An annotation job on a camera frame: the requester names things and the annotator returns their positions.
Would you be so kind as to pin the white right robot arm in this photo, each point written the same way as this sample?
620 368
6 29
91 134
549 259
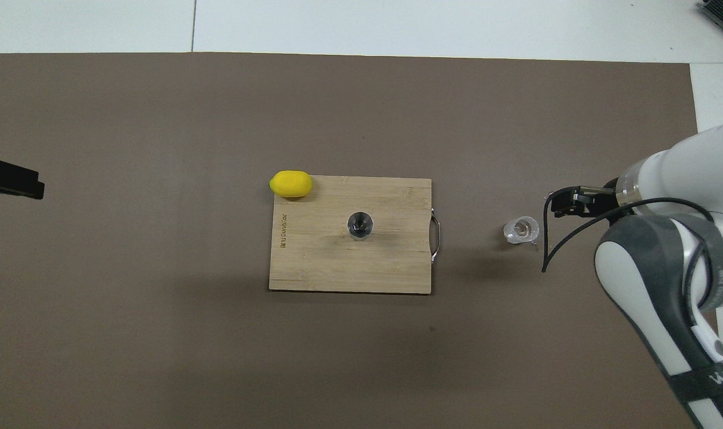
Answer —
653 286

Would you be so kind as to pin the clear glass cup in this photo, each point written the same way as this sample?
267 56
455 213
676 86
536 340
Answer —
521 229

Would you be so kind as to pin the yellow lemon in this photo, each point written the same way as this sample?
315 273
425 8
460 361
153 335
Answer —
290 184

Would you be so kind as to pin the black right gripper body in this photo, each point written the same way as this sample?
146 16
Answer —
613 193

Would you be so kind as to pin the brown table mat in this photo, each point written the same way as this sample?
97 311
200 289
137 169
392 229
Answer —
159 357

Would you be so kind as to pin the wooden cutting board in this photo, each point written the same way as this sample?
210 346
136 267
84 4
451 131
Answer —
314 256

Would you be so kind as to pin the metal double jigger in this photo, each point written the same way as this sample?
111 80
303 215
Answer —
360 225

